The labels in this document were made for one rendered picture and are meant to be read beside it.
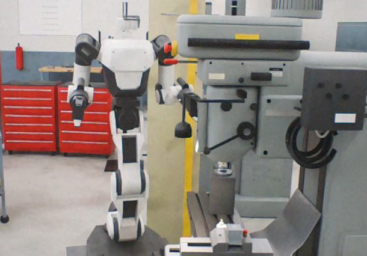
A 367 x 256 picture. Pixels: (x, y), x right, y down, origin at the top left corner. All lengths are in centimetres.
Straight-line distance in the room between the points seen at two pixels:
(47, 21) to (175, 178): 778
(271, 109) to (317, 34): 975
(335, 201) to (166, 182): 207
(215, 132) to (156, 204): 208
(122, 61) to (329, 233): 130
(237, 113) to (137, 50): 83
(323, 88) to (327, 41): 1004
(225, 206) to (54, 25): 915
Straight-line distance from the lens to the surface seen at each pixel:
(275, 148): 188
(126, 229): 274
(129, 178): 253
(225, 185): 225
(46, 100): 668
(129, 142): 257
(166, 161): 375
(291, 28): 182
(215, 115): 184
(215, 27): 176
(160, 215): 391
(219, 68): 178
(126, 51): 247
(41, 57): 1115
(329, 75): 163
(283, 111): 186
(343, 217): 199
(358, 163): 194
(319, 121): 164
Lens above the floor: 185
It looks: 12 degrees down
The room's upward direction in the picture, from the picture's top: 2 degrees clockwise
